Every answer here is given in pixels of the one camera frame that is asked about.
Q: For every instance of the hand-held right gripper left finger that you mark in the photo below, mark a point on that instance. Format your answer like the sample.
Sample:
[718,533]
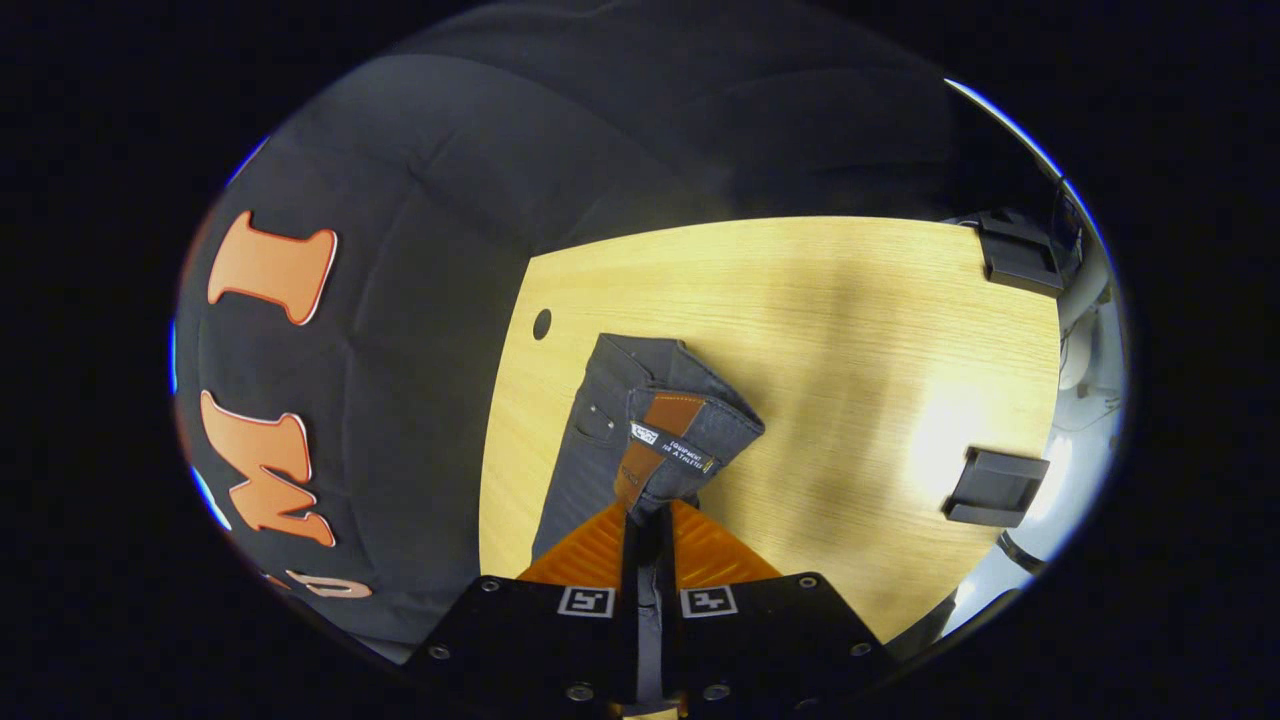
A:
[540,640]

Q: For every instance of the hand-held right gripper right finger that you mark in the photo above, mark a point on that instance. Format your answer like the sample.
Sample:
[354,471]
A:
[770,640]

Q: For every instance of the black table clamp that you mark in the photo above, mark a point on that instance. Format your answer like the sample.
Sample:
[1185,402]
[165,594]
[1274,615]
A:
[1020,255]
[998,488]

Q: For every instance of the dark grey jeans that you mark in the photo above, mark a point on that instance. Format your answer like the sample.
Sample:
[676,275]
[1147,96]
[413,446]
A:
[600,440]

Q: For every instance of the white rounded object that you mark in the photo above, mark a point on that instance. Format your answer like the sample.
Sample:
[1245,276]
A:
[1085,330]

